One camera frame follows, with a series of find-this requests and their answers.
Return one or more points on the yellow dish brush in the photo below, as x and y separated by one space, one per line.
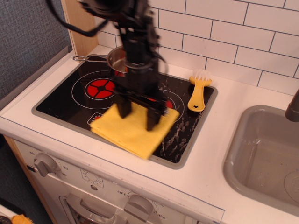
200 79

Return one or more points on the grey timer knob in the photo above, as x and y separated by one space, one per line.
44 164

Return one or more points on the black toy stove top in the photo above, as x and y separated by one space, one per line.
87 92

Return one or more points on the wooden side post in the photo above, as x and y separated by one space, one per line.
77 16

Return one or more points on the grey oven knob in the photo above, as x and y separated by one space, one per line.
139 207

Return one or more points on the grey oven door handle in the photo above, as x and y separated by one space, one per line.
108 213

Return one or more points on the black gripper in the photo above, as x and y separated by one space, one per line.
140 85

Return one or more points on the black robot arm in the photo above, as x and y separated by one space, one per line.
133 19

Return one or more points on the orange fuzzy object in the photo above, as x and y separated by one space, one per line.
21 219

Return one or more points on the yellow cloth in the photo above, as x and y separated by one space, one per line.
130 133

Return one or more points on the silver pot with handle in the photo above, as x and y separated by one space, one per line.
116 59

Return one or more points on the grey sink basin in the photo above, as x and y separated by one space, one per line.
263 158

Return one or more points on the grey faucet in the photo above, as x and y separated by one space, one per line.
292 111

